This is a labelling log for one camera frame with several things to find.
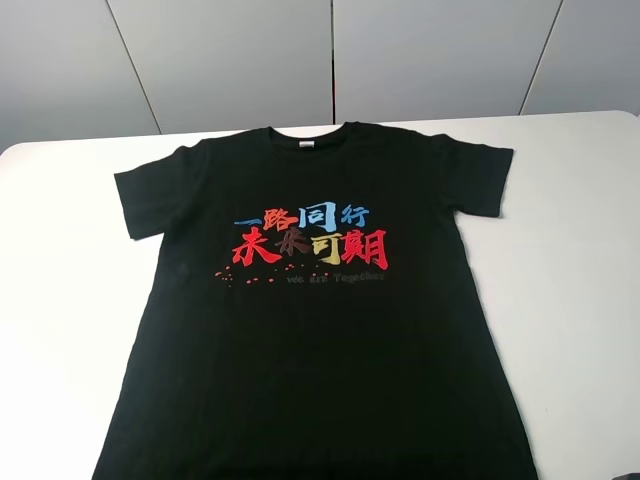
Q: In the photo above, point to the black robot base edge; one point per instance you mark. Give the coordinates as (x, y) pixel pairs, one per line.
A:
(628, 476)

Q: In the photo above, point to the black printed t-shirt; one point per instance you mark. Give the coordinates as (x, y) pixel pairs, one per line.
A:
(313, 313)

